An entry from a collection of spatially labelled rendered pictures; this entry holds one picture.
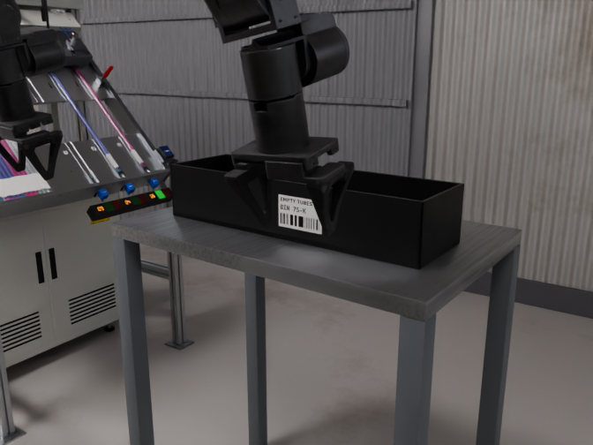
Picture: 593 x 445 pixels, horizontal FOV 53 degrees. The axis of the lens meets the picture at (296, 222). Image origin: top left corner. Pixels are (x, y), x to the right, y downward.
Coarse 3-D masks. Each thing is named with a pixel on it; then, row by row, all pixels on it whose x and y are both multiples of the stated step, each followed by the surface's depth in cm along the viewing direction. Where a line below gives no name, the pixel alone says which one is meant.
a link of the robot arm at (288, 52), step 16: (288, 32) 61; (256, 48) 58; (272, 48) 57; (288, 48) 57; (304, 48) 60; (256, 64) 57; (272, 64) 57; (288, 64) 58; (304, 64) 61; (256, 80) 58; (272, 80) 58; (288, 80) 58; (256, 96) 59; (272, 96) 58
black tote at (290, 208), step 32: (192, 160) 128; (224, 160) 136; (192, 192) 122; (224, 192) 116; (256, 192) 111; (288, 192) 107; (352, 192) 99; (384, 192) 114; (416, 192) 110; (448, 192) 99; (224, 224) 118; (256, 224) 113; (288, 224) 108; (320, 224) 104; (352, 224) 100; (384, 224) 96; (416, 224) 93; (448, 224) 102; (384, 256) 98; (416, 256) 94
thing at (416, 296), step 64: (128, 256) 122; (192, 256) 109; (256, 256) 101; (320, 256) 101; (448, 256) 101; (512, 256) 115; (128, 320) 125; (256, 320) 161; (512, 320) 122; (128, 384) 131; (256, 384) 167
